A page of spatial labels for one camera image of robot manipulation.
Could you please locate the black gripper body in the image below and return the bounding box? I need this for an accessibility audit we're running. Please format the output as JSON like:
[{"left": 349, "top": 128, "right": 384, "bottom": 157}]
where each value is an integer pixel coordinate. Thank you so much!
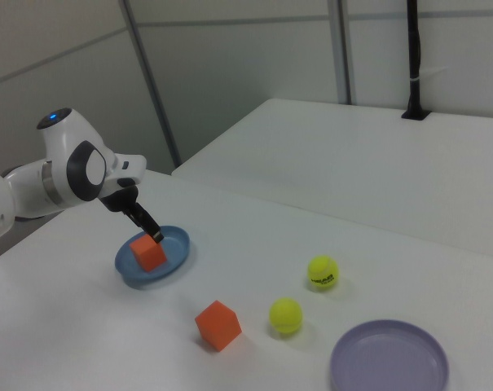
[{"left": 99, "top": 186, "right": 140, "bottom": 213}]

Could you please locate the orange foam cube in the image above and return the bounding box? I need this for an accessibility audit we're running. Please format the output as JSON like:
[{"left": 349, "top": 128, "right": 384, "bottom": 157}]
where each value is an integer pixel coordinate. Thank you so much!
[
  {"left": 194, "top": 300, "right": 243, "bottom": 352},
  {"left": 130, "top": 231, "right": 168, "bottom": 273}
]

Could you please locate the plain yellow tennis ball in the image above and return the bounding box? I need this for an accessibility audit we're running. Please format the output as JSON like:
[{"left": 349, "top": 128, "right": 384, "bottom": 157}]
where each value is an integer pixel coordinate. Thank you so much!
[{"left": 268, "top": 297, "right": 303, "bottom": 335}]

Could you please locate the yellow tennis ball black print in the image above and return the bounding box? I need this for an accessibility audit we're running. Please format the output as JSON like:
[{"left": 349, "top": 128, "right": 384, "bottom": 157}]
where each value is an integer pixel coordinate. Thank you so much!
[{"left": 306, "top": 254, "right": 340, "bottom": 292}]

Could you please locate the blue plastic plate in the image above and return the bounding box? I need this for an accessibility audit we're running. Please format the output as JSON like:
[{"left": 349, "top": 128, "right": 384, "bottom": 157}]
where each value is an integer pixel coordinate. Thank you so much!
[{"left": 114, "top": 224, "right": 191, "bottom": 286}]

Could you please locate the purple plastic plate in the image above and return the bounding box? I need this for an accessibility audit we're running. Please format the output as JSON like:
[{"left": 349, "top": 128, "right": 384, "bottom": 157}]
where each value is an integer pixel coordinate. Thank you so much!
[{"left": 329, "top": 319, "right": 450, "bottom": 391}]

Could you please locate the grey partition post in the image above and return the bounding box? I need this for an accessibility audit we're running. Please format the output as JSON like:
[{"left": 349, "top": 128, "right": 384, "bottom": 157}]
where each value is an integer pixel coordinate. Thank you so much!
[
  {"left": 336, "top": 0, "right": 359, "bottom": 105},
  {"left": 121, "top": 0, "right": 183, "bottom": 169}
]

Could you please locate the white cable tie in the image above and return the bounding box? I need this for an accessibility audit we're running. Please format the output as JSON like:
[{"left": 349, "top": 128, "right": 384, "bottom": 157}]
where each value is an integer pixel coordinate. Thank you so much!
[{"left": 408, "top": 65, "right": 451, "bottom": 82}]

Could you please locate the black camera pole with base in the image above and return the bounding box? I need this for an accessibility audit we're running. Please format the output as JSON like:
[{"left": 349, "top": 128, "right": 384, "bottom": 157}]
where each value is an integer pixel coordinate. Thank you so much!
[{"left": 400, "top": 0, "right": 430, "bottom": 121}]

